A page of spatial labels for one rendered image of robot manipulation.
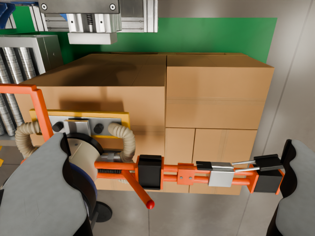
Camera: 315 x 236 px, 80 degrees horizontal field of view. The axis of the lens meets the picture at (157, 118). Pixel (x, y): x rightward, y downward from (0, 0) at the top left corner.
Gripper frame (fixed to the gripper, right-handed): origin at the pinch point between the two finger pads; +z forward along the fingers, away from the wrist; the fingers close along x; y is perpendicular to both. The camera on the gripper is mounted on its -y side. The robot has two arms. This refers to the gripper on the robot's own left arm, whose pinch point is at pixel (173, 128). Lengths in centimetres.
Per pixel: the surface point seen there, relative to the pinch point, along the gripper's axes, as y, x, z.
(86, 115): 22, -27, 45
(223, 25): -4, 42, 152
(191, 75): 21, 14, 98
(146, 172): 34.0, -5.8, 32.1
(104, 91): 18, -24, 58
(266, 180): 35, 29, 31
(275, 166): 30, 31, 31
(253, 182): 36, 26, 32
